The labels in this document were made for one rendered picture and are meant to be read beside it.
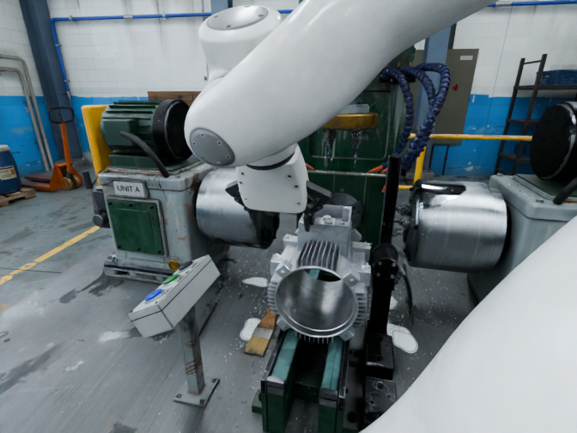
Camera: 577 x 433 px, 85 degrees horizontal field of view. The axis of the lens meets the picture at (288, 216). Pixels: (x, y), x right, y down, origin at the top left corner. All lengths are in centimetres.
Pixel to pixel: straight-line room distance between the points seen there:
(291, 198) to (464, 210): 52
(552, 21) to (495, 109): 136
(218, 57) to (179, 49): 631
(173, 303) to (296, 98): 41
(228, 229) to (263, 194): 48
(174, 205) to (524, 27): 624
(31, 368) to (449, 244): 102
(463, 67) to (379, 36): 603
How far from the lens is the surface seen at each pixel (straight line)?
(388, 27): 29
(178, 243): 103
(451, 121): 630
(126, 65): 715
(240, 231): 93
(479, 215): 89
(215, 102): 28
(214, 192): 95
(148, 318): 58
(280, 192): 46
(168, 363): 86
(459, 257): 90
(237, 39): 33
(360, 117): 87
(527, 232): 90
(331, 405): 61
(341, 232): 63
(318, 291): 78
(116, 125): 106
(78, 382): 90
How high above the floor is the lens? 138
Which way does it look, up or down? 21 degrees down
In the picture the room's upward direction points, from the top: straight up
